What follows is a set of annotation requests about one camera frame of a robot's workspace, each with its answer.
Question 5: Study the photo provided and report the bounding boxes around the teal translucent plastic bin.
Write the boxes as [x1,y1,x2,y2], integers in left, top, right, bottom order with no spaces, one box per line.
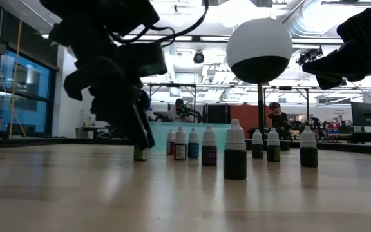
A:
[149,121,232,151]

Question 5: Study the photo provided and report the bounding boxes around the small red-label colouring bottle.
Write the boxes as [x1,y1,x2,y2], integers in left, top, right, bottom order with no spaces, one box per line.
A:
[173,126,187,161]

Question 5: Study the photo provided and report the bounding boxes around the small yellow-green colouring bottle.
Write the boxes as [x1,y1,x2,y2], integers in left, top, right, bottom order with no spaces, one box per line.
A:
[133,144,149,162]

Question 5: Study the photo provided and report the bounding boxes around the ceiling LED strip light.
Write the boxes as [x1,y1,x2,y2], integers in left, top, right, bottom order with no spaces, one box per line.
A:
[40,33,346,44]

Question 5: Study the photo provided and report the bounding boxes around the dark computer monitor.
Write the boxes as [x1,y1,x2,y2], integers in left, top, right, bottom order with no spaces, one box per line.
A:
[350,101,371,128]

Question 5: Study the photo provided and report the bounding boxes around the person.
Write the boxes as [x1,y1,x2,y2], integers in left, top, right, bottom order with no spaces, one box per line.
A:
[267,102,294,133]
[155,98,203,123]

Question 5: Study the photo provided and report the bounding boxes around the small dark food colouring bottle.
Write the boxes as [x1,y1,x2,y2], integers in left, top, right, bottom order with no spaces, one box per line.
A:
[223,119,247,180]
[251,128,264,159]
[300,126,319,168]

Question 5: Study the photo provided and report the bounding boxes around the small dark red colouring bottle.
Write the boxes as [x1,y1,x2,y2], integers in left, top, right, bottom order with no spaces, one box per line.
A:
[166,129,176,155]

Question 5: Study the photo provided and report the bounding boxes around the small blue food colouring bottle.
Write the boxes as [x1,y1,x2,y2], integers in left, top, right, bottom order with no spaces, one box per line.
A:
[187,128,200,159]

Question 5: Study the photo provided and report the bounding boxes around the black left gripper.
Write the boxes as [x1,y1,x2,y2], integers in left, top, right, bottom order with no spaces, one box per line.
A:
[50,19,157,150]

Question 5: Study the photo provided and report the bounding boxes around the small purple food colouring bottle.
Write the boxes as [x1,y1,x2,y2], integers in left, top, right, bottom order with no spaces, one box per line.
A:
[201,124,218,167]

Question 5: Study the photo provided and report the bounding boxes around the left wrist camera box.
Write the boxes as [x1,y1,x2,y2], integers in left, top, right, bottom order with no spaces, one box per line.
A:
[114,41,169,79]

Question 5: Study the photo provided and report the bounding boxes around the black metal gantry frame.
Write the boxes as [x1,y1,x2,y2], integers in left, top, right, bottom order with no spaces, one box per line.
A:
[143,82,198,123]
[262,85,311,130]

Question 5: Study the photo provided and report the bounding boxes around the small green food colouring bottle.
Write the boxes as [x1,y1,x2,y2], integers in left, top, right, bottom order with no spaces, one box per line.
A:
[266,127,281,162]

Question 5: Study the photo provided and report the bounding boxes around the black ceiling-mounted device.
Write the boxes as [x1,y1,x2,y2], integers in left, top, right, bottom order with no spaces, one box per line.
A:
[296,47,324,66]

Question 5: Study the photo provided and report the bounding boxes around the white globe lamp black stand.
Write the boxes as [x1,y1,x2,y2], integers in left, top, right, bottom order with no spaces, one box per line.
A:
[225,16,294,151]

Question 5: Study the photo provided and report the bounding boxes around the black-framed window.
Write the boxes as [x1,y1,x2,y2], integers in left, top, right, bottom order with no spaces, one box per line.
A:
[0,48,53,136]

